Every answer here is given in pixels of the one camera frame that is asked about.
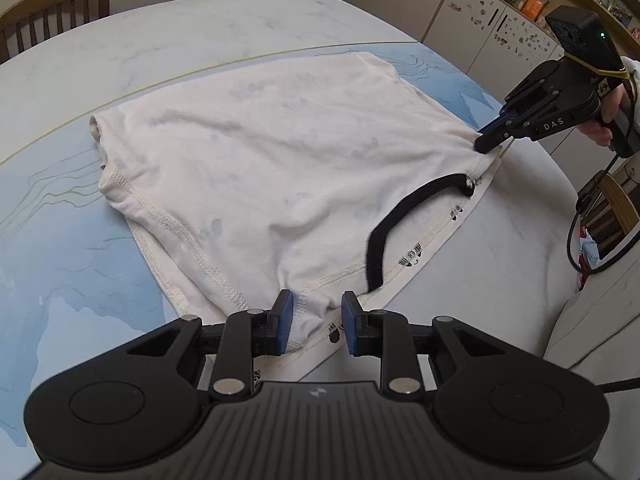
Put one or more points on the person's right hand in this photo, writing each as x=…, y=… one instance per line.
x=595, y=132

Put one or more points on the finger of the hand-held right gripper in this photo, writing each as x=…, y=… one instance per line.
x=494, y=127
x=487, y=144

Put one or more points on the person's light grey clothing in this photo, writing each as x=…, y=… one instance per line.
x=590, y=325

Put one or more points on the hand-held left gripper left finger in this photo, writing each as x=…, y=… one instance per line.
x=286, y=322

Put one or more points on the red garment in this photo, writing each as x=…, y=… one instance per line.
x=583, y=232

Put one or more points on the light blue garment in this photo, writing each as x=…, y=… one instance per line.
x=590, y=252

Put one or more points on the dark wooden slatted chair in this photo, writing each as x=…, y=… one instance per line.
x=50, y=10

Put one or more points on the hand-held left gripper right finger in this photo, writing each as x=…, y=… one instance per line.
x=351, y=322

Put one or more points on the white shirt with black collar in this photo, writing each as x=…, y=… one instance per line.
x=275, y=160

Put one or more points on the white cabinet with stickers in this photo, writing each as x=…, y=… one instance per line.
x=500, y=35

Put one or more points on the wooden chair with black seat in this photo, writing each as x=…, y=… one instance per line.
x=612, y=205

